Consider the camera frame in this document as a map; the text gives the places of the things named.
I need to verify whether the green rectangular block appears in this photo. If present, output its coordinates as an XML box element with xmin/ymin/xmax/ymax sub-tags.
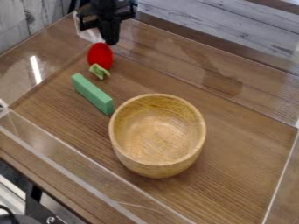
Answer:
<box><xmin>70</xmin><ymin>73</ymin><xmax>114</xmax><ymax>116</ymax></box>

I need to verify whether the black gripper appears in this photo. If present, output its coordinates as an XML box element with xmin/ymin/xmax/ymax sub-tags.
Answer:
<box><xmin>76</xmin><ymin>0</ymin><xmax>137</xmax><ymax>46</ymax></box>

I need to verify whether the clear acrylic corner bracket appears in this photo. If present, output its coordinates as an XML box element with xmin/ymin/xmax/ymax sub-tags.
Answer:
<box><xmin>72</xmin><ymin>11</ymin><xmax>105</xmax><ymax>44</ymax></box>

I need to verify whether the red plush strawberry toy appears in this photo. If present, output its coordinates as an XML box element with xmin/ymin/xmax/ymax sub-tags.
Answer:
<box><xmin>88</xmin><ymin>43</ymin><xmax>113</xmax><ymax>80</ymax></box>

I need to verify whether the black cable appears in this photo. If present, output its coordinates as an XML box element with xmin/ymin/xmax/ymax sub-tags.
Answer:
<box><xmin>0</xmin><ymin>205</ymin><xmax>18</xmax><ymax>224</ymax></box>

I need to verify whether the clear acrylic tray wall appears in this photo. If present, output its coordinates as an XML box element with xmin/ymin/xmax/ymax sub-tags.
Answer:
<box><xmin>0</xmin><ymin>101</ymin><xmax>188</xmax><ymax>224</ymax></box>

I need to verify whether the wooden bowl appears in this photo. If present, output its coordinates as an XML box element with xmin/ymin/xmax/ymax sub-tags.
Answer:
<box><xmin>108</xmin><ymin>94</ymin><xmax>206</xmax><ymax>179</ymax></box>

